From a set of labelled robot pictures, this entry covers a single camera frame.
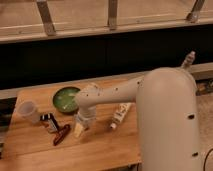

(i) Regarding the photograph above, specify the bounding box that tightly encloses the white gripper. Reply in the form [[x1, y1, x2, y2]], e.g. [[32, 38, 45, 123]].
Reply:
[[74, 113, 95, 138]]

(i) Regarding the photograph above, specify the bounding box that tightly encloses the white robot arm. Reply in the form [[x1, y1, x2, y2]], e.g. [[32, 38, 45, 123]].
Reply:
[[75, 52, 202, 171]]

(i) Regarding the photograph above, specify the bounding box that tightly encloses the dark red brush tool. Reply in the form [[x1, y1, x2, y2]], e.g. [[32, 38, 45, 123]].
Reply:
[[53, 124, 71, 146]]

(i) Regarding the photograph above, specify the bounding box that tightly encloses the green round plate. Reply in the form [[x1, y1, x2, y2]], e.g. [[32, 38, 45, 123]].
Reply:
[[53, 86, 80, 113]]

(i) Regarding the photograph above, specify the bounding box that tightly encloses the white tube with label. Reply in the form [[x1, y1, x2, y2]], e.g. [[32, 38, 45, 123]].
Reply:
[[110, 103, 132, 130]]

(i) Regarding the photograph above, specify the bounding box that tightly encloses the translucent plastic cup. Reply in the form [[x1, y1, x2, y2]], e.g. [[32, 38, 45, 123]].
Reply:
[[16, 101, 40, 124]]

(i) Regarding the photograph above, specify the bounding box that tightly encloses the left metal frame leg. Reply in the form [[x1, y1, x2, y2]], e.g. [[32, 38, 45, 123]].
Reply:
[[36, 0, 56, 36]]

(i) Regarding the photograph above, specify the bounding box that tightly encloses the metal frame leg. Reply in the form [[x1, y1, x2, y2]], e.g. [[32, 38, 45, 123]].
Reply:
[[186, 0, 205, 23], [36, 0, 56, 36], [108, 0, 118, 30]]

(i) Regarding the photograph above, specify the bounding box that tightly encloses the middle metal frame leg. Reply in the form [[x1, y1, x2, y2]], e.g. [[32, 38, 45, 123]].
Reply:
[[108, 0, 118, 30]]

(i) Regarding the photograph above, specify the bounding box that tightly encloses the right metal frame leg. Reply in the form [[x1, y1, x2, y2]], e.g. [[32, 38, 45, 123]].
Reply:
[[186, 0, 205, 23]]

